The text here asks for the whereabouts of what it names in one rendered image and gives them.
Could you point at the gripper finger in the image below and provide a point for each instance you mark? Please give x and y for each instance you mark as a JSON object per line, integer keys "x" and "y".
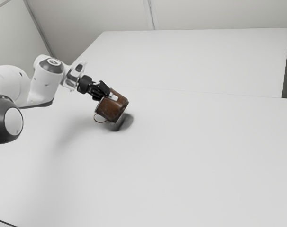
{"x": 106, "y": 90}
{"x": 96, "y": 94}

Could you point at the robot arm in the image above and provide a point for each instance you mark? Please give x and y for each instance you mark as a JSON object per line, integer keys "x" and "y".
{"x": 42, "y": 78}

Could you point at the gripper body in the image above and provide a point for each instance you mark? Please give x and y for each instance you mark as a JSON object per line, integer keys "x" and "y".
{"x": 86, "y": 84}

